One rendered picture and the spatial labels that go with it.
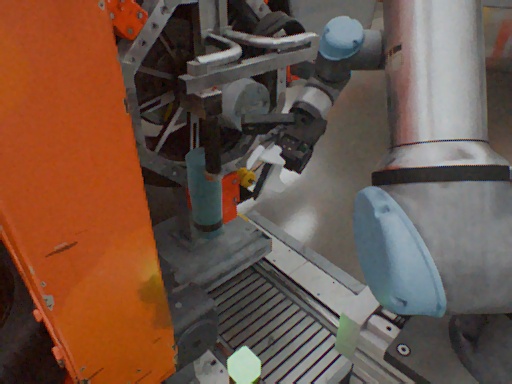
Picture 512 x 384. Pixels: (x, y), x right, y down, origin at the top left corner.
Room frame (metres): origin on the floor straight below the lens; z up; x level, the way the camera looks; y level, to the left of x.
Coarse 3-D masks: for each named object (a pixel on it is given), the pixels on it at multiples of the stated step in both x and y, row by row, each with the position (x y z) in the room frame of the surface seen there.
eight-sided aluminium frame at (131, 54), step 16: (160, 0) 0.94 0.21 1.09; (176, 0) 0.96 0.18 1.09; (192, 0) 1.00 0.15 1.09; (208, 0) 1.03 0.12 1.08; (240, 0) 1.15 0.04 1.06; (256, 0) 1.13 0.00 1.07; (160, 16) 0.94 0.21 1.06; (256, 16) 1.14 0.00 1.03; (144, 32) 0.91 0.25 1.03; (160, 32) 0.93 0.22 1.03; (128, 48) 0.89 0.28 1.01; (144, 48) 0.90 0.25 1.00; (128, 64) 0.87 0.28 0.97; (128, 80) 0.87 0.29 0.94; (272, 80) 1.23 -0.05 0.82; (128, 96) 0.87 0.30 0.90; (272, 96) 1.21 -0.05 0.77; (272, 112) 1.17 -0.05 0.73; (144, 144) 0.88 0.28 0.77; (240, 144) 1.14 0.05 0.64; (256, 144) 1.13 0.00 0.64; (144, 160) 0.87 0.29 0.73; (160, 160) 0.90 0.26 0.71; (224, 160) 1.09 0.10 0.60; (240, 160) 1.08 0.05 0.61; (176, 176) 0.93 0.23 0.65
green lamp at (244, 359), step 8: (240, 352) 0.37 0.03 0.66; (248, 352) 0.37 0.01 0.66; (232, 360) 0.36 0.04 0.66; (240, 360) 0.36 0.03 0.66; (248, 360) 0.36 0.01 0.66; (256, 360) 0.36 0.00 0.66; (232, 368) 0.35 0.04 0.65; (240, 368) 0.35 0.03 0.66; (248, 368) 0.35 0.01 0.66; (256, 368) 0.35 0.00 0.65; (232, 376) 0.35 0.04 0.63; (240, 376) 0.34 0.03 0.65; (248, 376) 0.34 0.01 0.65; (256, 376) 0.35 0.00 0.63
